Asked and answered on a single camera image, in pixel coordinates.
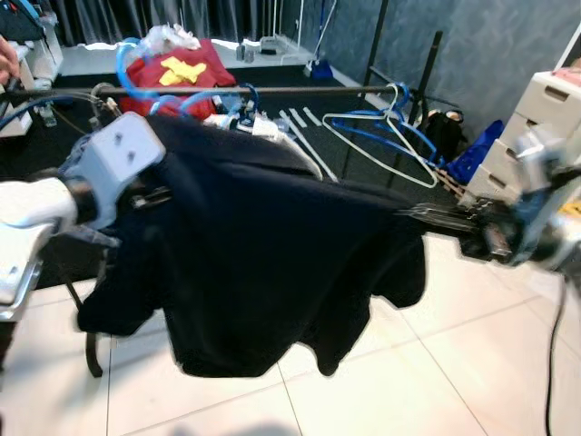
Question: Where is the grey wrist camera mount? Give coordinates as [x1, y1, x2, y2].
[62, 112, 169, 228]
[516, 125, 571, 212]

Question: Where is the white drawer cabinet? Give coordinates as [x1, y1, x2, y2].
[461, 71, 581, 208]

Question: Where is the white low shelf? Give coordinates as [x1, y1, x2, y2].
[56, 35, 320, 78]

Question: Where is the blue plastic clothes hanger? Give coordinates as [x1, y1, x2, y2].
[113, 38, 261, 119]

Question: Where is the white crumpled cloth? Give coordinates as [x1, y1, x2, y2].
[141, 25, 202, 53]

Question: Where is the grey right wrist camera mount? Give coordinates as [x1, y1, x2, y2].
[516, 125, 571, 212]

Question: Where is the black bag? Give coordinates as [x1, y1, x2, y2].
[419, 109, 466, 166]

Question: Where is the red shirt yellow print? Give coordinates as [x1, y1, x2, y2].
[118, 38, 239, 119]

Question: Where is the grey curtain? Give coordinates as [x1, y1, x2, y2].
[50, 0, 364, 46]

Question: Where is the white side cabinet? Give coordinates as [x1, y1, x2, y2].
[0, 18, 64, 137]

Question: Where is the black clothes rack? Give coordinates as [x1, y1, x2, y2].
[0, 0, 446, 379]

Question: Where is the blue wire clothes hanger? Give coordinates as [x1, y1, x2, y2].
[329, 82, 441, 169]

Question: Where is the black hanging robot cable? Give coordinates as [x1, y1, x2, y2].
[543, 272, 568, 436]

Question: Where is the blue mop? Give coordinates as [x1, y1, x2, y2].
[304, 0, 339, 81]

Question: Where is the dark navy garment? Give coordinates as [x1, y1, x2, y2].
[77, 114, 429, 379]

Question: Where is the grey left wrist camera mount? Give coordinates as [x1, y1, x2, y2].
[62, 112, 169, 228]

